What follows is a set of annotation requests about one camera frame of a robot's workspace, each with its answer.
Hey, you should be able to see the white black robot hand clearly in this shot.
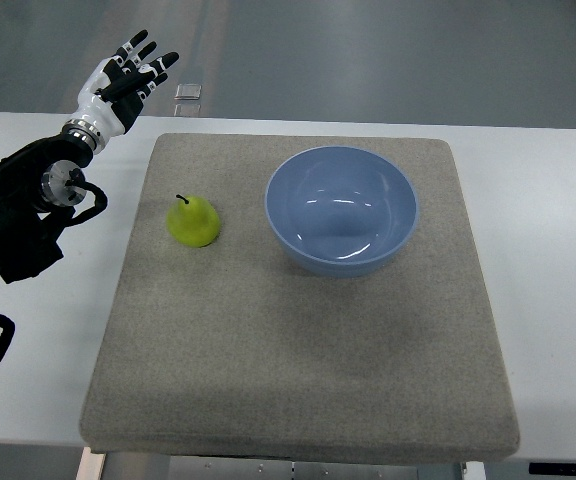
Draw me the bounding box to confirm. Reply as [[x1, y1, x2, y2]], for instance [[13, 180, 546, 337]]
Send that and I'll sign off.
[[68, 30, 179, 143]]

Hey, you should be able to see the green pear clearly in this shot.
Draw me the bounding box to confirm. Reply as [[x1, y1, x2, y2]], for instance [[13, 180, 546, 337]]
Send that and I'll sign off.
[[166, 194, 221, 248]]

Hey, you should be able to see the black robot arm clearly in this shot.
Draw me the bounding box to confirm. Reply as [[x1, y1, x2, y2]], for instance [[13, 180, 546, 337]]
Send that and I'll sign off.
[[0, 127, 108, 284]]

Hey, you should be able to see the blue bowl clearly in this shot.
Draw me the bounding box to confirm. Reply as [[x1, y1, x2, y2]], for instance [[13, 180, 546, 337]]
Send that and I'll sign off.
[[264, 145, 420, 278]]

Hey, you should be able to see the metal floor plate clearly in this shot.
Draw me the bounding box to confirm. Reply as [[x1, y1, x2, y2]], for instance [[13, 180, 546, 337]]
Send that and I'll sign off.
[[174, 83, 202, 101]]

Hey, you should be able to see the grey felt mat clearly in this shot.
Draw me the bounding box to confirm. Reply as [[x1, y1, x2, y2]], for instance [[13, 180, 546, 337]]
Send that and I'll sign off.
[[79, 134, 520, 464]]

